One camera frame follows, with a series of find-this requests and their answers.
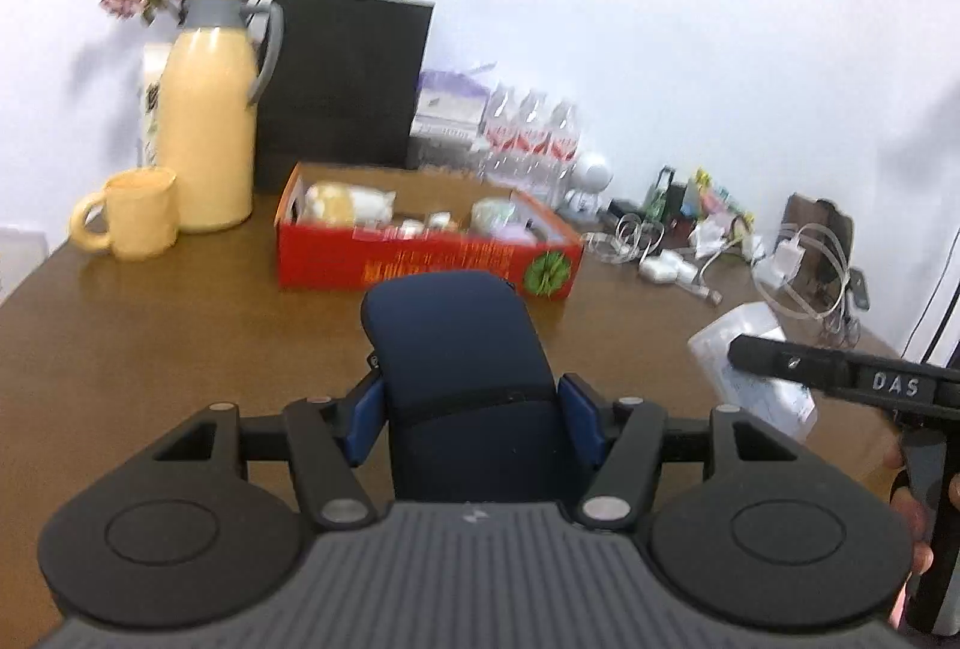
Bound yellow white plush toy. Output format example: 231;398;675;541
300;180;397;226

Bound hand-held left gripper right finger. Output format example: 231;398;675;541
557;371;796;531

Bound yellow thermos jug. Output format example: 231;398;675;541
154;0;286;235

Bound red cardboard box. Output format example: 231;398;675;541
274;161;586;301

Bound clear snack container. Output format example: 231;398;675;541
409;135;485;174

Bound eyeglasses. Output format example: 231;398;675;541
817;311;863;350

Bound colourful snack packets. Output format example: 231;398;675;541
690;167;740;219

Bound yellow mug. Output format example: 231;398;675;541
69;166;181;262

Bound navy blue pouch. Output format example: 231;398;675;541
360;270;601;504

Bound white milk carton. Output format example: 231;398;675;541
139;40;177;169

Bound black paper bag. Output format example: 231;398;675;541
253;0;436;194

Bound white robot toy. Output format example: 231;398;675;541
562;150;616;219

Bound tangled white cables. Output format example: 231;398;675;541
583;218;665;264

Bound person's right hand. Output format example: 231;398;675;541
883;446;937;576

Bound white sign board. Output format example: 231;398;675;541
0;225;50;305

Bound small green bottle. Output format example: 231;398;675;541
645;167;674;219

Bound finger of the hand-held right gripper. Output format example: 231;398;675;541
726;332;960;410

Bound white charging cable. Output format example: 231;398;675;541
750;221;856;320

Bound white charger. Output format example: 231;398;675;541
772;236;803;279

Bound purple white tissue pack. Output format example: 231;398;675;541
411;68;488;140

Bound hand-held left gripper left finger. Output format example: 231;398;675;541
154;368;391;531

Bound brown leather stand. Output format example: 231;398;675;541
784;193;856;313

